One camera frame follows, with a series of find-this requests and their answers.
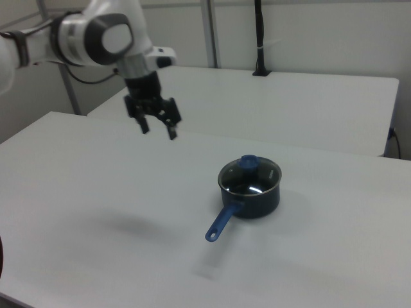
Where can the black pole clamp base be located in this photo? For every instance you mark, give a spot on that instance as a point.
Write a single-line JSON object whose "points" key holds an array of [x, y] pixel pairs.
{"points": [[261, 72]]}

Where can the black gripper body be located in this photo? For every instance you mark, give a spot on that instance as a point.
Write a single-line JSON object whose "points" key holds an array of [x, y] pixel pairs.
{"points": [[143, 88]]}

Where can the grey metal frame post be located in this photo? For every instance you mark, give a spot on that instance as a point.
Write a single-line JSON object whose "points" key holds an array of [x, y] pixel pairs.
{"points": [[70, 91], [211, 32]]}

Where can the glass lid with blue knob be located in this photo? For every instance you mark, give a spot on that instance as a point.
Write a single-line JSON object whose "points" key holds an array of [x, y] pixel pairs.
{"points": [[248, 163]]}

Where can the black vertical pole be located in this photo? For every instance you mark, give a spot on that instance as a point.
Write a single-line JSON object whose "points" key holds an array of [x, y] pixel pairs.
{"points": [[259, 32]]}

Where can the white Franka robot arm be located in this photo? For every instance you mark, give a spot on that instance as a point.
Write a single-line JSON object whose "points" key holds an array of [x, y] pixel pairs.
{"points": [[112, 35]]}

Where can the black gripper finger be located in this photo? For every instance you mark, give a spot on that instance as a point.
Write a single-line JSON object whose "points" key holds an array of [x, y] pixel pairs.
{"points": [[144, 123], [171, 118]]}

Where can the dark blue saucepan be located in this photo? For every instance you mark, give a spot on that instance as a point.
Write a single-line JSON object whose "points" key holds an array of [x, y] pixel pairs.
{"points": [[257, 205]]}

